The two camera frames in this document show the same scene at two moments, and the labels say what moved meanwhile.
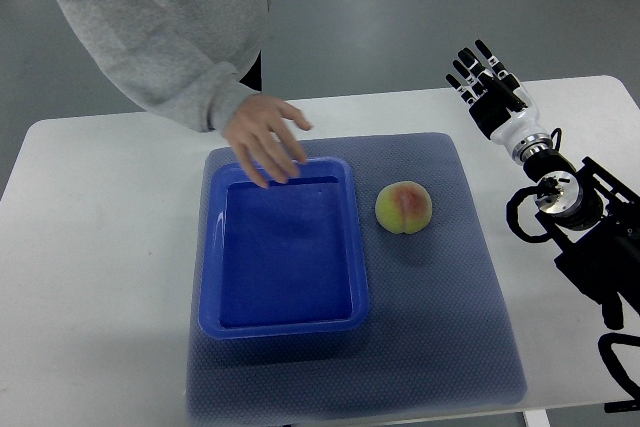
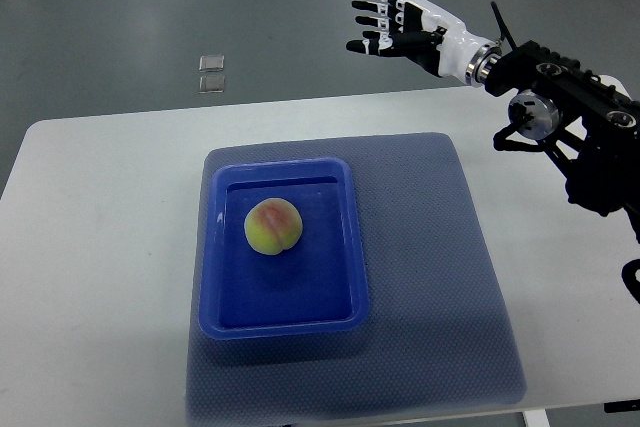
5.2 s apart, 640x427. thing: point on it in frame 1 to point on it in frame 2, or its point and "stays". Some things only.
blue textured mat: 437,331 stays
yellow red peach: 403,207 to 272,225
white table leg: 537,418 stays
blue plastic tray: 285,259 stays
